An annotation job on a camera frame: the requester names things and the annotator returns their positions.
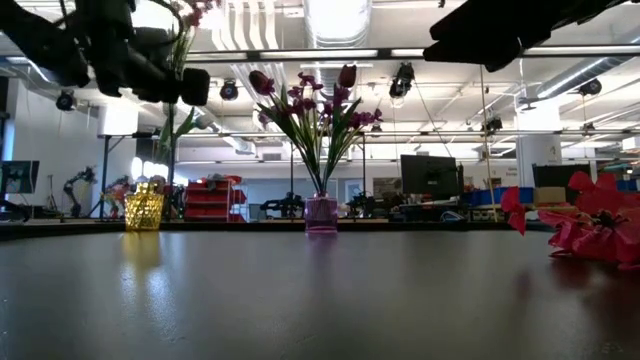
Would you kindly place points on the purple glass vase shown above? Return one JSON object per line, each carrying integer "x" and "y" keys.
{"x": 321, "y": 215}

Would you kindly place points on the black background robot arm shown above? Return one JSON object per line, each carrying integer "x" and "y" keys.
{"x": 280, "y": 205}
{"x": 75, "y": 192}
{"x": 362, "y": 204}

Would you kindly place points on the brown cardboard box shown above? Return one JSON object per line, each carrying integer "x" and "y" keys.
{"x": 549, "y": 195}

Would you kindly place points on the black ceiling spotlight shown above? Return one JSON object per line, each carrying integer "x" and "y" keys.
{"x": 376, "y": 131}
{"x": 401, "y": 82}
{"x": 229, "y": 91}
{"x": 590, "y": 87}
{"x": 492, "y": 125}
{"x": 66, "y": 101}

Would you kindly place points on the purple artificial flower bunch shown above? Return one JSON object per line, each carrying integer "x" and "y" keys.
{"x": 306, "y": 106}
{"x": 362, "y": 119}

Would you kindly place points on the white round column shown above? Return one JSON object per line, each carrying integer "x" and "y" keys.
{"x": 537, "y": 150}

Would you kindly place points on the small dark monitor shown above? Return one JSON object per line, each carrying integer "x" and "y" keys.
{"x": 20, "y": 175}

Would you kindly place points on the black computer monitor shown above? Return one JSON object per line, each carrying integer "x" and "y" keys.
{"x": 429, "y": 175}

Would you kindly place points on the black frame leg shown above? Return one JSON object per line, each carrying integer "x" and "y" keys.
{"x": 104, "y": 175}

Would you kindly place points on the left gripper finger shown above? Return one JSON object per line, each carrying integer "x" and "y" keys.
{"x": 160, "y": 90}
{"x": 196, "y": 86}

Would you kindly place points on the silver ventilation duct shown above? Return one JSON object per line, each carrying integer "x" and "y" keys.
{"x": 337, "y": 30}

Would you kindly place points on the white artificial tulip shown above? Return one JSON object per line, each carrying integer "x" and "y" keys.
{"x": 172, "y": 150}

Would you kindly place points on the blue storage bins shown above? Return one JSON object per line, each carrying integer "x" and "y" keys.
{"x": 480, "y": 196}

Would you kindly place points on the black table mat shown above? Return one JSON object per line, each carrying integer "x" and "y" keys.
{"x": 350, "y": 300}

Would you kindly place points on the red shelf cart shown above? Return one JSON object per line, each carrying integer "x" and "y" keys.
{"x": 210, "y": 200}

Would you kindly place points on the black frame bar with lights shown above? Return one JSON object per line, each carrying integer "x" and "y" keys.
{"x": 320, "y": 54}

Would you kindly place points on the yellow glass vase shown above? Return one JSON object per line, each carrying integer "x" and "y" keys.
{"x": 144, "y": 210}

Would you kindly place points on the dark pink artificial tulip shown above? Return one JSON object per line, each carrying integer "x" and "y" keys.
{"x": 347, "y": 76}
{"x": 261, "y": 82}

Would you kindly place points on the dark screen panel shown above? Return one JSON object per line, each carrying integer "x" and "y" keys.
{"x": 552, "y": 175}

